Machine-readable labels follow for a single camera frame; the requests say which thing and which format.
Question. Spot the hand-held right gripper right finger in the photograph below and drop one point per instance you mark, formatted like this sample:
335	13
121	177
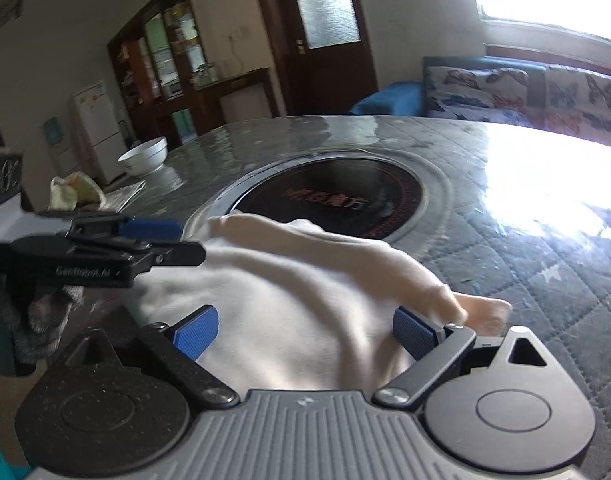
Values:
413	332

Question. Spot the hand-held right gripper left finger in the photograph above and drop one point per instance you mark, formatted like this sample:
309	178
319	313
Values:
198	331

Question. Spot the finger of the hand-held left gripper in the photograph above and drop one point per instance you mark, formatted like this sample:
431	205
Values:
150	230
178	254

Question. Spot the cream garment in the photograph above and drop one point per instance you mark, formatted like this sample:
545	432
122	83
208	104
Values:
295	310

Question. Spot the person's left hand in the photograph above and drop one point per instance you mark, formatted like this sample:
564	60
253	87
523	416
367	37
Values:
40	320

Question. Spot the paper booklet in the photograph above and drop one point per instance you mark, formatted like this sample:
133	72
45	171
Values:
123	195

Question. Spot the white bowl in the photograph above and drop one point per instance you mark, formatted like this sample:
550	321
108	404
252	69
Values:
145	157

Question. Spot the yellowish crumpled cloth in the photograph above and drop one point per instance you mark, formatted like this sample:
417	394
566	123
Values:
73	190

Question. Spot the white refrigerator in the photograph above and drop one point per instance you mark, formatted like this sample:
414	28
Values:
98	130

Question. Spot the water dispenser with blue jug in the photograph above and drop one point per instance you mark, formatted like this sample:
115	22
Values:
53	132

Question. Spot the round black induction cooktop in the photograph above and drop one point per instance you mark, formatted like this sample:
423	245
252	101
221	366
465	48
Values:
335	195

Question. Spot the brown wooden side cabinet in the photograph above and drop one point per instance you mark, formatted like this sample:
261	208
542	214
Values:
245	95

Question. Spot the dark wooden display cabinet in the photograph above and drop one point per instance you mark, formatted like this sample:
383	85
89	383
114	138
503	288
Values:
150	60

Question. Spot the brown wooden door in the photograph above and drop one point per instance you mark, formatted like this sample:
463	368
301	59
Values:
330	75

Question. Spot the blue sofa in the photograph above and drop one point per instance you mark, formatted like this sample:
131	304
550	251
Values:
390	97

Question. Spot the butterfly print cushion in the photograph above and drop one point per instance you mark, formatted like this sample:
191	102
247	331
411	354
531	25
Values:
475	92
585	95

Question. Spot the brown wooden ledge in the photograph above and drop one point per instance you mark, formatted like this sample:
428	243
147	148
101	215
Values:
535	55

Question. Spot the wall air conditioner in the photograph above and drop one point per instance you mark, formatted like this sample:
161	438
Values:
3	15

